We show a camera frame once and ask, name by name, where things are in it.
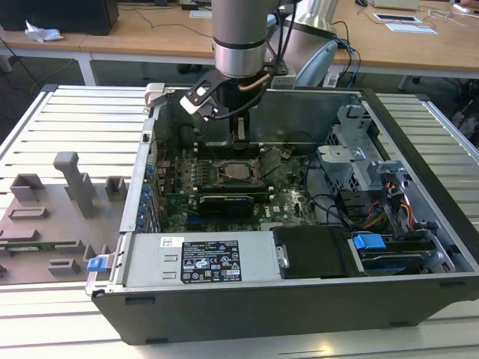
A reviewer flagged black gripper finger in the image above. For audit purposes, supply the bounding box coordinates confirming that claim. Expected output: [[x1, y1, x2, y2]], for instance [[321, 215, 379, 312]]
[[230, 114, 251, 150]]

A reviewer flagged silver green CPU chip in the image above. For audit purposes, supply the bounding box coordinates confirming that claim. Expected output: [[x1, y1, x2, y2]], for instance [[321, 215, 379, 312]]
[[225, 164, 251, 180]]

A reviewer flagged metal socket cover frame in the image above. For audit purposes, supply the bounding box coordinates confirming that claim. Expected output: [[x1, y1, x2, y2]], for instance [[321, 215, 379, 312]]
[[257, 147, 282, 179]]

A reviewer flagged CPU socket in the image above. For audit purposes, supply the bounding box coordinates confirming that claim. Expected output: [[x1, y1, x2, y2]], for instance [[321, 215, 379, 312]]
[[215, 159, 263, 188]]

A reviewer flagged black graphics card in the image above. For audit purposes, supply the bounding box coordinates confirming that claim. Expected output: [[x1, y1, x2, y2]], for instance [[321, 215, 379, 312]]
[[197, 192, 256, 221]]

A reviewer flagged pale grey case latch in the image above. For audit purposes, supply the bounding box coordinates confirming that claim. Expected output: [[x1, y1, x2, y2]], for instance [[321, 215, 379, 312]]
[[144, 82, 168, 109]]

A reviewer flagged green motherboard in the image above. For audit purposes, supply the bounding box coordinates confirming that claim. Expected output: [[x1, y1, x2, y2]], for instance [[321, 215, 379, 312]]
[[155, 144, 323, 233]]

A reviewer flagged wooden desk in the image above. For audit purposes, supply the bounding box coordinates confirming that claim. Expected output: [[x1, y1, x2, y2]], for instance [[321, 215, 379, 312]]
[[0, 0, 479, 90]]

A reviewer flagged metal drive cage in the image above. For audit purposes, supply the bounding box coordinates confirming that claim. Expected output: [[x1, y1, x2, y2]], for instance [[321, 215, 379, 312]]
[[316, 104, 412, 195]]

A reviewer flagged black plastic shroud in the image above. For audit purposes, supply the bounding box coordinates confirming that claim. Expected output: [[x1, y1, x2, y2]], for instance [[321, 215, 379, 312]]
[[269, 225, 356, 280]]

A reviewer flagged silver power supply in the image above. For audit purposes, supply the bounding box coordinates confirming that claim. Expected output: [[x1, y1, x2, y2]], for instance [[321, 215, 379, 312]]
[[112, 230, 281, 289]]

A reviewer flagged blue disk carrier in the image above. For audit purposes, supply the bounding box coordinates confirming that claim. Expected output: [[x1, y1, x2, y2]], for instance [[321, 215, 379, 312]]
[[352, 231, 387, 260]]

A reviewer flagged black open PC case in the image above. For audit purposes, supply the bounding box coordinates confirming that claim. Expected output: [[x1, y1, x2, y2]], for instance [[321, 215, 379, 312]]
[[85, 82, 479, 347]]

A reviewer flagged white framed black strip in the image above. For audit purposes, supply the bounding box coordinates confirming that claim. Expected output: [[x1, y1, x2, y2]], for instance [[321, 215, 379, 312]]
[[373, 13, 419, 22]]

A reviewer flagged blue plastic latch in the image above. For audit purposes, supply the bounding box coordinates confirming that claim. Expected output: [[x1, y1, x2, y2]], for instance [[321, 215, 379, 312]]
[[85, 255, 106, 274]]

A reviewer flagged beige keyboard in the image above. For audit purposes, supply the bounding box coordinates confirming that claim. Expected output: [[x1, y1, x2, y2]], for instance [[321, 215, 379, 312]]
[[368, 0, 421, 10]]

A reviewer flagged black hard disk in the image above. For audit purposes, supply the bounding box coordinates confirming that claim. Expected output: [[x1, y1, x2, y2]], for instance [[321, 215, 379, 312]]
[[359, 248, 426, 276]]

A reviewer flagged black box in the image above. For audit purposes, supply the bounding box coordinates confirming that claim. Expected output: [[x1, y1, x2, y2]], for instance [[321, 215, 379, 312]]
[[0, 0, 120, 37]]

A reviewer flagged grey parts rack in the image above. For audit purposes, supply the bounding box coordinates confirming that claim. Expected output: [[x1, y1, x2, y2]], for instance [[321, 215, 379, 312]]
[[0, 151, 131, 288]]

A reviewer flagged crumpled white paper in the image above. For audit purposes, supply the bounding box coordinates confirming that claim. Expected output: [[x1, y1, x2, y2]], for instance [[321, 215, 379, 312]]
[[24, 19, 65, 43]]

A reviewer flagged green RAM stick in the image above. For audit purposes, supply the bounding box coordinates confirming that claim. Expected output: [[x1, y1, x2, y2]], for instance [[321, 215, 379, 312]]
[[0, 242, 78, 252]]

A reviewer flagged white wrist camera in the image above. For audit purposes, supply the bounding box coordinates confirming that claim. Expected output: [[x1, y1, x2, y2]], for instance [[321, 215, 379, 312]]
[[178, 70, 222, 123]]

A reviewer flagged small grey wrist camera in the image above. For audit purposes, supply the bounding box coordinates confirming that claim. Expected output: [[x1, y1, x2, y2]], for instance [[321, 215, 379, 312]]
[[261, 62, 297, 90]]

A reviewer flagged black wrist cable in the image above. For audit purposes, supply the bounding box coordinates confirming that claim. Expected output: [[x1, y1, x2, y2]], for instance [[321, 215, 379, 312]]
[[267, 0, 300, 76]]

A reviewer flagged blue cable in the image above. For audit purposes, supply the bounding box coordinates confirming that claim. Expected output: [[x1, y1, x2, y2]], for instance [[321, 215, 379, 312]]
[[332, 36, 362, 88]]

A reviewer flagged black flat cable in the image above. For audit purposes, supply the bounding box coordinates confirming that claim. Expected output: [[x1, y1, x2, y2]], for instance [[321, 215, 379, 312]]
[[381, 179, 409, 240]]

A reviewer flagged yellow red wire bundle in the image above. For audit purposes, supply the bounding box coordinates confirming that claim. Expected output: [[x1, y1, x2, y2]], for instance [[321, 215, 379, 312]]
[[368, 179, 415, 230]]

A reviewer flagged white cable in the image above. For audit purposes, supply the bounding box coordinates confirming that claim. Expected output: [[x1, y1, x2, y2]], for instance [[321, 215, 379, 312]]
[[426, 7, 479, 28]]

